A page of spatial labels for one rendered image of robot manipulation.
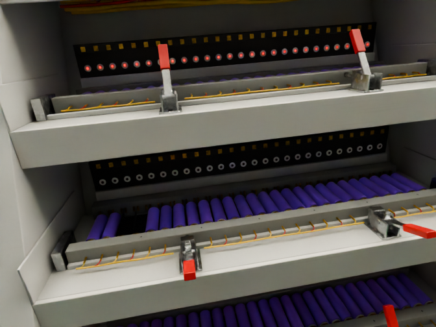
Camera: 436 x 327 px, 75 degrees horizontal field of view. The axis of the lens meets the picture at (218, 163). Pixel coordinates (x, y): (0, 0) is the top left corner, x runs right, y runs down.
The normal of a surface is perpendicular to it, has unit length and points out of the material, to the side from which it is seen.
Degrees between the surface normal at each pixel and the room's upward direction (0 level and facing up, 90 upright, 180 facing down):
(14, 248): 90
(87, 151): 111
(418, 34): 90
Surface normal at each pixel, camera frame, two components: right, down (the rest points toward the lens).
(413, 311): -0.07, -0.93
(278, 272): 0.15, 0.36
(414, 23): -0.99, 0.13
